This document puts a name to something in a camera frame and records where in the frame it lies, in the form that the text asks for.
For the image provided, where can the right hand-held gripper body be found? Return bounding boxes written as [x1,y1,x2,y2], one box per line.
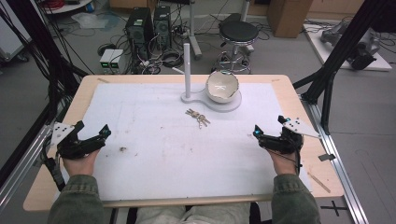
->
[260,117,322,155]

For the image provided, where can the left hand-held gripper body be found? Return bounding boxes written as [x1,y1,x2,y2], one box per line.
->
[49,121,106,161]

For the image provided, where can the bunch of metal keys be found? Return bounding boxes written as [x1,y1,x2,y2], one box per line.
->
[184,108,211,130]

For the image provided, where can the person's right hand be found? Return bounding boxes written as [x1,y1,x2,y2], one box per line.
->
[267,149,299,176]

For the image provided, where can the person's left hand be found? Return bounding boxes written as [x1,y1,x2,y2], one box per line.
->
[62,148,101,177]

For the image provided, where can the black tape piece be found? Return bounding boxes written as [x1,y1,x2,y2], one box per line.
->
[318,152,337,162]

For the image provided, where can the thin wooden stick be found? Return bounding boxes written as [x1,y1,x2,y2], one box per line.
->
[306,171,332,194]

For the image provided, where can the white jagged-rim bowl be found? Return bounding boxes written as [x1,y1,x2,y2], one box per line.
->
[205,70,241,105]

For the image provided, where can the white power supply box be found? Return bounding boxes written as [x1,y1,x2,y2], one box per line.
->
[99,49,115,72]
[109,49,125,72]

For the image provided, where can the white table mat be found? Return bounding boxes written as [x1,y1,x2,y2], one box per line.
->
[51,81,313,203]

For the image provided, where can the black round stool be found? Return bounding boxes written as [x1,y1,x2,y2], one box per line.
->
[217,20,261,75]

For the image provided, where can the white board with grey equipment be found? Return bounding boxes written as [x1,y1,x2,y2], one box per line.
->
[303,20,393,73]

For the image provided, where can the brown wooden cabinet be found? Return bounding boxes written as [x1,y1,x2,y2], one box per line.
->
[266,0,315,39]

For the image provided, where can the person's legs light trousers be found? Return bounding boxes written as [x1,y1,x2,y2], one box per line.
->
[134,203,252,224]

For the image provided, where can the clear plastic sheet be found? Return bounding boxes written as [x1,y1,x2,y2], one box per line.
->
[70,11,110,31]

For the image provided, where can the large black computer tower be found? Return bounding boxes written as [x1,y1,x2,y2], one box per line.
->
[125,7,155,61]

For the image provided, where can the white flat case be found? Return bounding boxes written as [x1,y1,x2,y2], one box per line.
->
[0,0,33,63]

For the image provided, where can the grey metal stand pole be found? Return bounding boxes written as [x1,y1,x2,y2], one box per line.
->
[186,0,204,61]

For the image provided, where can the slim black computer tower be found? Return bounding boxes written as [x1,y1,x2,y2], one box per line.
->
[152,5,173,51]

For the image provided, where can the round white table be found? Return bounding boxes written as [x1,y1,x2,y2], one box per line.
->
[39,0,95,15]

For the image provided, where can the right hand-held gripper black cable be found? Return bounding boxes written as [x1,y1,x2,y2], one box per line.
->
[266,146,304,175]

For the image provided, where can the aluminium rail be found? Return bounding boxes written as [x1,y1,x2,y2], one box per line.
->
[301,92,370,224]
[0,123,54,213]

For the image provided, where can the black metal frame stand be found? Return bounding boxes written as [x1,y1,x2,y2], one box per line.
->
[0,0,94,132]
[292,0,396,135]

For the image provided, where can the white stand with post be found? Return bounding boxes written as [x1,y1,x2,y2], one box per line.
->
[180,42,243,114]

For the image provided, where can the coiled black cable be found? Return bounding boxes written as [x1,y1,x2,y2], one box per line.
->
[161,49,185,69]

